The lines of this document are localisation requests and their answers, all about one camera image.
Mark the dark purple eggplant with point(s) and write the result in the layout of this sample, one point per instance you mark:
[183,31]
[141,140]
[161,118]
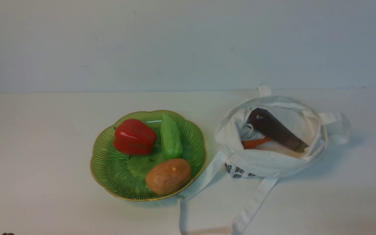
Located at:
[265,123]

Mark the white cloth tote bag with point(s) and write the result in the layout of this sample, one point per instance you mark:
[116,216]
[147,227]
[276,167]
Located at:
[271,160]

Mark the green cucumber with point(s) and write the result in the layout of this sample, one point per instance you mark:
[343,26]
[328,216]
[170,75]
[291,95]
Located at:
[170,138]

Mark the red bell pepper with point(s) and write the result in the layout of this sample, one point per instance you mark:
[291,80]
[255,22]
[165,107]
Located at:
[134,137]

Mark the brown potato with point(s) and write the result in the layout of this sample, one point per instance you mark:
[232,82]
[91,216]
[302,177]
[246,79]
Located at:
[169,176]

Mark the orange carrot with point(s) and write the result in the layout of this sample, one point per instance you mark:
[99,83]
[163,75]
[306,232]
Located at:
[253,144]

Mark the green glass scalloped plate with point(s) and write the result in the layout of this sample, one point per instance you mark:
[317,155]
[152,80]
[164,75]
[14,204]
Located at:
[123,176]

